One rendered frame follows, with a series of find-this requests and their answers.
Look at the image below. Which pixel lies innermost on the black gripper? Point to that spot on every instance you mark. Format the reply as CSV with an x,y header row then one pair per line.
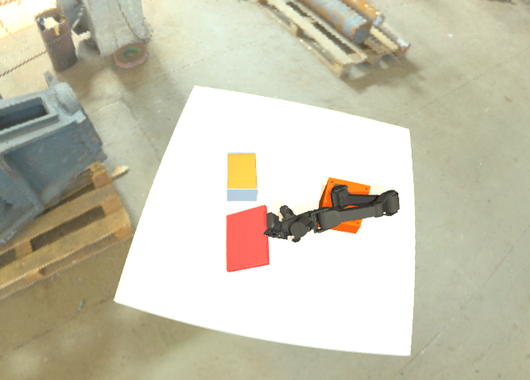
x,y
278,229

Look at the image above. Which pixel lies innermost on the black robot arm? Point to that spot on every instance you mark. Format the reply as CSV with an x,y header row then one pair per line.
x,y
367,206

